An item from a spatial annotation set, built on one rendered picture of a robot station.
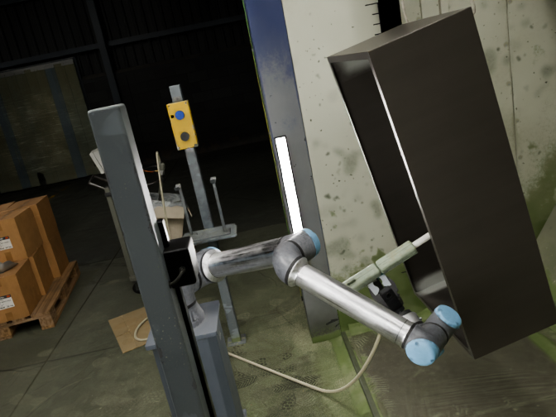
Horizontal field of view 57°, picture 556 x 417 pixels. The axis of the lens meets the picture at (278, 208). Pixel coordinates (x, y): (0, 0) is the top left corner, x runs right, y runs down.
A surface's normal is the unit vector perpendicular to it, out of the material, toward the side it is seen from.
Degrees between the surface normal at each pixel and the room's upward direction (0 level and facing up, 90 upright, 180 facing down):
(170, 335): 90
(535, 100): 90
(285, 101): 90
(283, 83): 90
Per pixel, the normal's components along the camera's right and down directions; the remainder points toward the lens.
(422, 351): -0.52, 0.36
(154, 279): 0.07, 0.26
